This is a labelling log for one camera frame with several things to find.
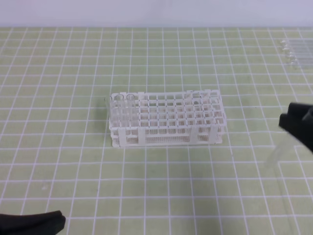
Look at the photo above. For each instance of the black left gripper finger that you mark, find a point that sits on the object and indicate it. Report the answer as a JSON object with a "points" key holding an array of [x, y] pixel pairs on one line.
{"points": [[301, 111]]}

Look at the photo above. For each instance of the spare glass tube farthest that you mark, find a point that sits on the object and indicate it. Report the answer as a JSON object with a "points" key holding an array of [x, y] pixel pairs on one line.
{"points": [[297, 43]]}

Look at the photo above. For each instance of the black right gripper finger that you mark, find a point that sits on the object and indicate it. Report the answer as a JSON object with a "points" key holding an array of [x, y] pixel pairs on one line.
{"points": [[301, 129]]}

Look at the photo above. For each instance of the clear glass test tube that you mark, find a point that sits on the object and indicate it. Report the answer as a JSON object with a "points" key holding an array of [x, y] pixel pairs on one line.
{"points": [[280, 151]]}

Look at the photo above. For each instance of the green grid tablecloth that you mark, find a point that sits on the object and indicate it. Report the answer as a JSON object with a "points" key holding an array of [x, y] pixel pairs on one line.
{"points": [[56, 151]]}

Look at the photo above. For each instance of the spare glass tube nearest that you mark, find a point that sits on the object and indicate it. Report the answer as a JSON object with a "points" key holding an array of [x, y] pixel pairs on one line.
{"points": [[304, 65]]}

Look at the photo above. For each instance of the white plastic test tube rack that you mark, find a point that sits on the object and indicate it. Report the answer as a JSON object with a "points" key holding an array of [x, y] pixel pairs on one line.
{"points": [[158, 119]]}

